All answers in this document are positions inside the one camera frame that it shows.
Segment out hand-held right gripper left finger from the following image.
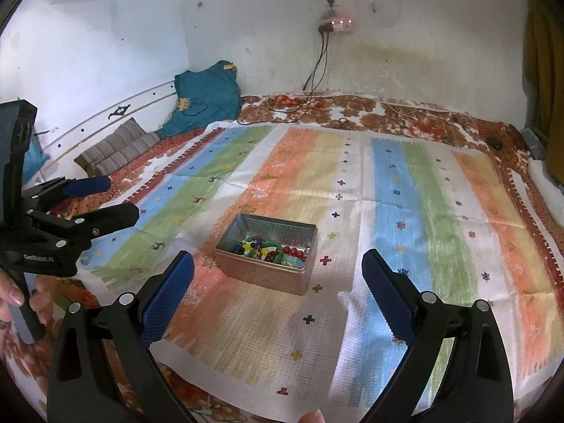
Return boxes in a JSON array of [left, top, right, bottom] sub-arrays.
[[46, 250, 196, 423]]

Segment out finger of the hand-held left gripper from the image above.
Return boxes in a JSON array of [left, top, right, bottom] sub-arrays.
[[22, 175, 112, 208], [31, 202, 140, 248]]

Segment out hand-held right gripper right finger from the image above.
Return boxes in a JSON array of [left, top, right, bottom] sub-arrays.
[[361, 249, 515, 423]]

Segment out multicolour bead bracelet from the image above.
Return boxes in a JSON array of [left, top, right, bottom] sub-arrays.
[[232, 235, 266, 259]]

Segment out green jade bangle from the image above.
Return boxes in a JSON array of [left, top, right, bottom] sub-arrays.
[[247, 239, 288, 262]]

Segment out metal tin box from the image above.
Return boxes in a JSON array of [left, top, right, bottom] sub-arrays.
[[214, 213, 318, 296]]

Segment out red-brown bead bracelet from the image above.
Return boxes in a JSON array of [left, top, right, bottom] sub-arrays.
[[263, 244, 309, 266]]

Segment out person's left hand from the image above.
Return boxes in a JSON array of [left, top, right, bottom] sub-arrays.
[[0, 270, 55, 326]]

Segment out striped grey cushion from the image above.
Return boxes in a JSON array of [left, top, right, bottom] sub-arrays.
[[74, 118, 161, 177]]

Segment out white panel with black ornament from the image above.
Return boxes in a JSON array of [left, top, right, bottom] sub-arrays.
[[31, 80, 181, 177]]

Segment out light blue cloth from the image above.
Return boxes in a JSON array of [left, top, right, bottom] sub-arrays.
[[21, 136, 50, 182]]

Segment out striped pastel cloth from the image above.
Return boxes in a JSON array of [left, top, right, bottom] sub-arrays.
[[77, 122, 564, 423]]

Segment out teal garment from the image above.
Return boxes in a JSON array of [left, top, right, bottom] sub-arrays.
[[159, 60, 243, 138]]

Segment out white foam pad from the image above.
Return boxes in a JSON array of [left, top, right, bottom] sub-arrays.
[[528, 159, 564, 206]]

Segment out grey box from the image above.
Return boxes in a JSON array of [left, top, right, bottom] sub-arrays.
[[520, 129, 547, 160]]

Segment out yellow curtain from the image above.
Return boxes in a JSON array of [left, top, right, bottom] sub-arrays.
[[524, 0, 564, 177]]

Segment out pink power strip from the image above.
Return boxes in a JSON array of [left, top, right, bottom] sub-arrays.
[[319, 17, 354, 34]]

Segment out black power cable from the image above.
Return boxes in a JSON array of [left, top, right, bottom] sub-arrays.
[[235, 31, 329, 126], [260, 31, 332, 122]]

